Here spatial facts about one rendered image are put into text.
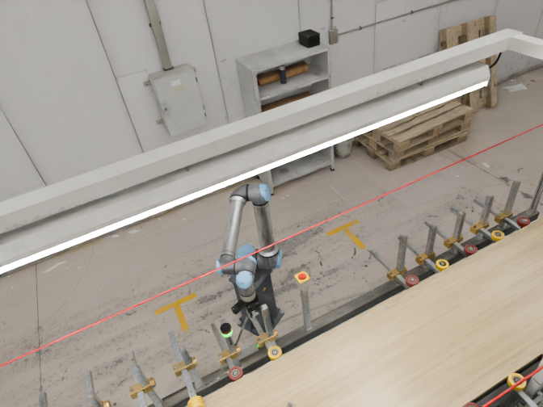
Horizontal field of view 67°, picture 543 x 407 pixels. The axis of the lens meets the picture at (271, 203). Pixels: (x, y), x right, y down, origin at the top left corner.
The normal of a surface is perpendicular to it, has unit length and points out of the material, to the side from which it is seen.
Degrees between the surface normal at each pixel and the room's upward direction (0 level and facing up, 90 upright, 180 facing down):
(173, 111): 90
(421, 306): 0
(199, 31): 90
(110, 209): 61
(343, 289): 0
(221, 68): 90
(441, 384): 0
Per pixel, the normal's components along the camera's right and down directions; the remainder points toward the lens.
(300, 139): 0.33, 0.09
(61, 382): -0.12, -0.77
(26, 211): 0.44, 0.53
